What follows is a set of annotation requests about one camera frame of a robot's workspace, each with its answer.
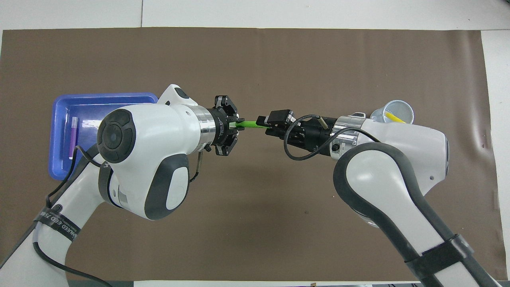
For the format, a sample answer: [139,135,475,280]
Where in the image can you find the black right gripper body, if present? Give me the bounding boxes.
[285,116,339,157]

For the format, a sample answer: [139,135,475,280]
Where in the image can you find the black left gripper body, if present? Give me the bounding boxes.
[208,107,231,146]

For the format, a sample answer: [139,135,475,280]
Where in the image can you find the green pen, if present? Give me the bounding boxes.
[235,120,271,129]

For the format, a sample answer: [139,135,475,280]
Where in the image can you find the purple pen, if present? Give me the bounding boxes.
[69,116,80,160]

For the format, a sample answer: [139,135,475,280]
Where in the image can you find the brown table mat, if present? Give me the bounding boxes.
[0,27,506,281]

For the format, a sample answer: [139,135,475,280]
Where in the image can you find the light blue mesh pen cup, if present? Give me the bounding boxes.
[370,100,415,125]

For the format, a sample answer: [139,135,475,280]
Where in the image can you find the blue plastic tray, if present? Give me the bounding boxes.
[49,92,159,181]

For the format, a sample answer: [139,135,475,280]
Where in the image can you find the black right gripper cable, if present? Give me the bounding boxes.
[284,114,379,161]

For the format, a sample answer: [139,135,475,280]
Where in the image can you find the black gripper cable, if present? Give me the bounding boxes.
[284,114,379,161]
[32,145,204,287]

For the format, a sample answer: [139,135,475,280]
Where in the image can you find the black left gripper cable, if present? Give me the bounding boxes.
[32,145,204,287]

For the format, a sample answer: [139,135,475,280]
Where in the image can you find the black velcro cable strap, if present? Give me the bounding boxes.
[404,234,475,275]
[34,203,82,242]

